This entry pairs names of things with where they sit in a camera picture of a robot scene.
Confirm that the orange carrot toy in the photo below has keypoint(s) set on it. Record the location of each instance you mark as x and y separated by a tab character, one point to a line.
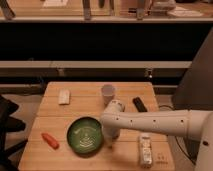
50	140

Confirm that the black office chair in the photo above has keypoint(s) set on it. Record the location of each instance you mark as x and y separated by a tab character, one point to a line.
9	124

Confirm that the white plastic bottle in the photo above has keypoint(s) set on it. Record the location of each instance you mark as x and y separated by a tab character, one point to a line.
145	150

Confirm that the white rectangular block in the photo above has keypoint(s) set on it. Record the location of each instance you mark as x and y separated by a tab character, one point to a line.
64	97

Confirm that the black remote control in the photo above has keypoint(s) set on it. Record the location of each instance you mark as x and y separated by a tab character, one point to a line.
139	104

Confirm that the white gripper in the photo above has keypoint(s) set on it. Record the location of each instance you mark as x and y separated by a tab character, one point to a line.
110	136

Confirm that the white paper cup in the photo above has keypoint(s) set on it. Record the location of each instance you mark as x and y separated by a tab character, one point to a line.
108	93

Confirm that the green ceramic bowl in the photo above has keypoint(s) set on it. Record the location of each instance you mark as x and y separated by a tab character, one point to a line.
84	135

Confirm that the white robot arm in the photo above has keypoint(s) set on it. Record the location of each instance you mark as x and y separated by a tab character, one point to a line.
192	124

